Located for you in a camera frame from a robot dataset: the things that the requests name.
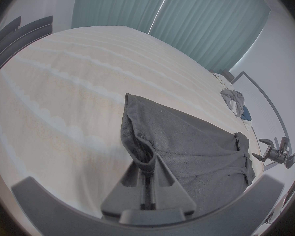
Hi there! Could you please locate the black chest of drawers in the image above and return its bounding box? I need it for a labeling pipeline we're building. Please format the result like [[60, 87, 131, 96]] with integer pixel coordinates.
[[0, 16, 54, 71]]

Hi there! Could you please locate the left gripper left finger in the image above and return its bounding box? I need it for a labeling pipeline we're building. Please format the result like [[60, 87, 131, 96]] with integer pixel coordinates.
[[101, 161, 146, 216]]

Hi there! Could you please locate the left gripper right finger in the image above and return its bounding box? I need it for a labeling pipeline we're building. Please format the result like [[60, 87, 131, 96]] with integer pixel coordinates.
[[152, 155, 196, 215]]

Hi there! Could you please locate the pile of clothes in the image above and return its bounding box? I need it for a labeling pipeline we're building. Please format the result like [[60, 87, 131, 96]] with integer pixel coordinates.
[[220, 89, 253, 130]]

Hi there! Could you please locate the grey bedside table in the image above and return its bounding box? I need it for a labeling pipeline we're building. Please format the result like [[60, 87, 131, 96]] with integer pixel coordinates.
[[209, 68, 234, 79]]

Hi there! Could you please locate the blue-green curtain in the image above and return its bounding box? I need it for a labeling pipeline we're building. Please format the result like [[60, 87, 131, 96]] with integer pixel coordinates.
[[71, 0, 174, 34], [149, 0, 272, 71]]

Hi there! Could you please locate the white printed pillow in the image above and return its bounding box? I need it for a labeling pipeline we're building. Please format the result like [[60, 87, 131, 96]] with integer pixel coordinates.
[[211, 73, 234, 91]]

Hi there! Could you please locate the bed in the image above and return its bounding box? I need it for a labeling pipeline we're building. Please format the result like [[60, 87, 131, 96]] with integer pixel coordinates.
[[0, 26, 290, 221]]

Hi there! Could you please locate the black T-shirt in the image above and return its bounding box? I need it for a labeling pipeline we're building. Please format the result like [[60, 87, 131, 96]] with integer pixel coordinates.
[[120, 93, 256, 206]]

